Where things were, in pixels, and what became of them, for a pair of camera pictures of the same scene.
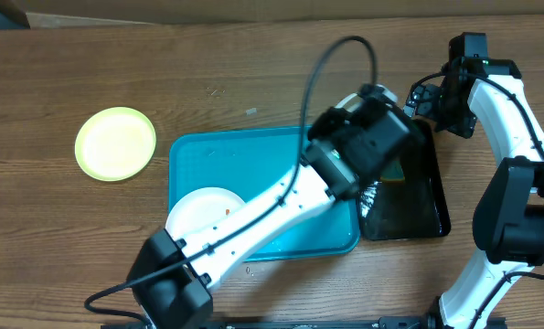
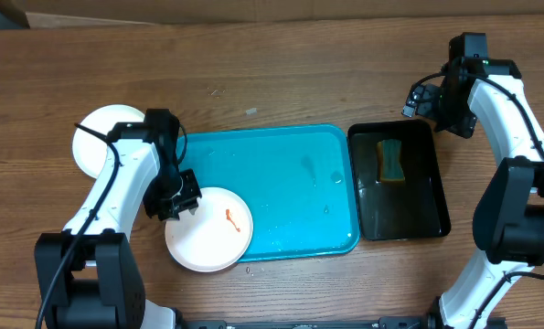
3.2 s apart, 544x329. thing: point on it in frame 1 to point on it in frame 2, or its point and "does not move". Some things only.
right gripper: (428, 98) does not move
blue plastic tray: (240, 159) does not move
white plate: (350, 103) to (90, 150)
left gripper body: (325, 133) to (160, 199)
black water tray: (414, 207) does not move
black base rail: (317, 323) does not move
